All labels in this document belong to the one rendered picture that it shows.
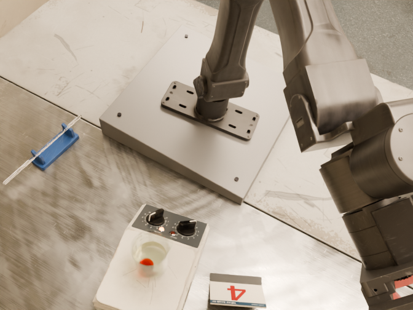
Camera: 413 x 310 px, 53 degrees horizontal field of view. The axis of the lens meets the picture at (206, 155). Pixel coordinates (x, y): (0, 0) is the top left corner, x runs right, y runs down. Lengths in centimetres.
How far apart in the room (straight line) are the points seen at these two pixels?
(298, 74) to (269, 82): 53
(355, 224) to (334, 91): 13
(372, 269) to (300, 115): 16
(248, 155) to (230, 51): 24
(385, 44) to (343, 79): 233
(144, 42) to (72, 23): 19
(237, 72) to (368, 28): 214
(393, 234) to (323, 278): 40
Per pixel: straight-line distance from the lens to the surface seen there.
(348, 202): 41
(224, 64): 69
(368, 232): 41
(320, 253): 80
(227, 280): 74
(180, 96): 87
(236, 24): 63
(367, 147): 36
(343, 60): 43
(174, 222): 73
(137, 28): 111
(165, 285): 65
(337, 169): 40
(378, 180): 36
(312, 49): 42
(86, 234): 78
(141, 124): 84
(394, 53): 272
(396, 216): 40
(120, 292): 65
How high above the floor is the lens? 161
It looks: 57 degrees down
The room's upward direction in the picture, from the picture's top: 8 degrees clockwise
